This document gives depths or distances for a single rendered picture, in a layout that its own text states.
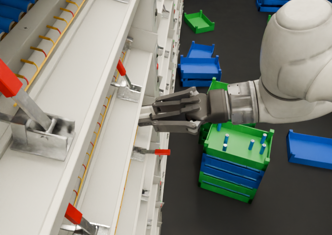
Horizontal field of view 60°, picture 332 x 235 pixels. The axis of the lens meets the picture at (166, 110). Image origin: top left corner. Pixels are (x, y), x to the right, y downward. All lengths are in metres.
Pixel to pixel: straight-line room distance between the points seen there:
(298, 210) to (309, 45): 1.40
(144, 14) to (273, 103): 0.32
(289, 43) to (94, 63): 0.27
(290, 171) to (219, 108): 1.34
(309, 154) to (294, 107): 1.45
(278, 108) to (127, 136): 0.29
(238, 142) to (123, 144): 1.08
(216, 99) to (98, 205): 0.32
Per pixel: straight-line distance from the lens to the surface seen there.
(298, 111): 0.60
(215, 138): 1.49
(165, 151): 0.67
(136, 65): 0.63
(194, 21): 3.13
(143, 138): 0.73
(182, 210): 1.63
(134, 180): 0.66
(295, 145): 2.03
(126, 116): 0.52
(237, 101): 0.59
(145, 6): 0.62
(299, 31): 0.44
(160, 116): 0.63
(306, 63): 0.46
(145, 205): 0.85
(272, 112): 0.59
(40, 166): 0.23
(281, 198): 1.77
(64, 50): 0.32
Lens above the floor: 1.47
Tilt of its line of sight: 45 degrees down
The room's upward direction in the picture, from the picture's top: straight up
